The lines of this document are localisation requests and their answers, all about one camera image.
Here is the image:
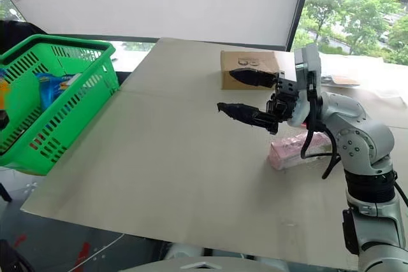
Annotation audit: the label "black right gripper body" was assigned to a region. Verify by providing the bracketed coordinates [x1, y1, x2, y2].
[265, 71, 302, 124]

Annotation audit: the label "orange yellow snack bag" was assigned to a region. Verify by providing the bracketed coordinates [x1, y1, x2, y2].
[0, 68, 14, 111]

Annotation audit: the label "dark rounded shape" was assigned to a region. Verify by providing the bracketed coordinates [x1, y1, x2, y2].
[0, 238, 35, 272]

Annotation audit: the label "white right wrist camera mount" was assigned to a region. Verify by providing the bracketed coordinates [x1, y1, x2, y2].
[286, 44, 321, 128]

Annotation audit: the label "small white red package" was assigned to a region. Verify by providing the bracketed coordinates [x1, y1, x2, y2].
[60, 73, 84, 90]

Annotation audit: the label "pink wrapped package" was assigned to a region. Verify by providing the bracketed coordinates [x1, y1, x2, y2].
[270, 131, 336, 171]

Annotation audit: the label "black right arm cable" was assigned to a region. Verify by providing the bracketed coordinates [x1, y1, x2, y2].
[300, 82, 344, 180]

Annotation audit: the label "brown cardboard box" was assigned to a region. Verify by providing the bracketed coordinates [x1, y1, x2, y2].
[220, 50, 299, 91]

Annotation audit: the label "silver robot torso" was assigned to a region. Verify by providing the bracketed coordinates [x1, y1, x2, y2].
[122, 254, 288, 272]

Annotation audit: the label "blue snack bag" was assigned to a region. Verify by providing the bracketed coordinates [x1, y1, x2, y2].
[34, 72, 84, 111]

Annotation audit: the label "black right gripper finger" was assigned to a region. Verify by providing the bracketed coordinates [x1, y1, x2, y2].
[217, 102, 279, 135]
[229, 68, 280, 89]

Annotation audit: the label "black seat back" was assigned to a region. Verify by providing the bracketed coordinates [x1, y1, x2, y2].
[0, 19, 48, 55]

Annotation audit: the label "flat brown cardboard piece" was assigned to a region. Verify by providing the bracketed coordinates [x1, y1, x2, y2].
[319, 74, 361, 88]

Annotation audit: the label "green plastic basket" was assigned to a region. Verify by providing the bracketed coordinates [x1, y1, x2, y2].
[0, 34, 120, 176]

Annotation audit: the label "green trees outside window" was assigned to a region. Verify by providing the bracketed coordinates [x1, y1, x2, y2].
[292, 0, 408, 66]

